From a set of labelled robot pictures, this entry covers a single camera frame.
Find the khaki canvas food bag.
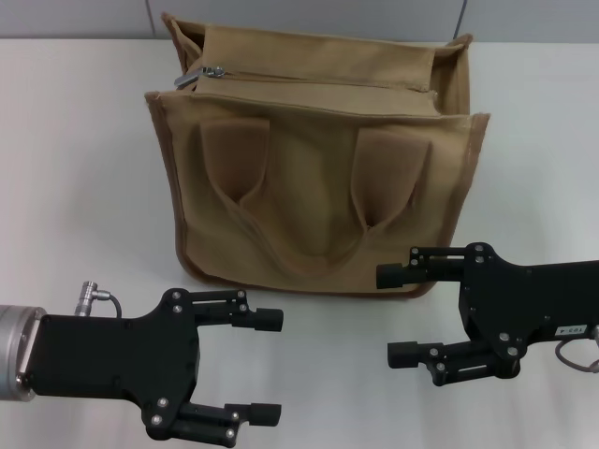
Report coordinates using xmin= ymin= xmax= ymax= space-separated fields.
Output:
xmin=143 ymin=12 xmax=491 ymax=298

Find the silver metal zipper pull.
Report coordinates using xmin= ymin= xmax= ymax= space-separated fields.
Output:
xmin=174 ymin=65 xmax=226 ymax=89

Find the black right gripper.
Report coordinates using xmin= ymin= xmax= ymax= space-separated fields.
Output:
xmin=375 ymin=241 xmax=599 ymax=387

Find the grey right wrist cable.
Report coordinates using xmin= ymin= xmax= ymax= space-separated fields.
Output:
xmin=554 ymin=326 xmax=599 ymax=375

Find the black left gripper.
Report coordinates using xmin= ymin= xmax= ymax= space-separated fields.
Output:
xmin=16 ymin=288 xmax=203 ymax=443

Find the silver connector with grey cable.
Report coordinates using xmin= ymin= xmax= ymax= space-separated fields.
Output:
xmin=74 ymin=280 xmax=122 ymax=320

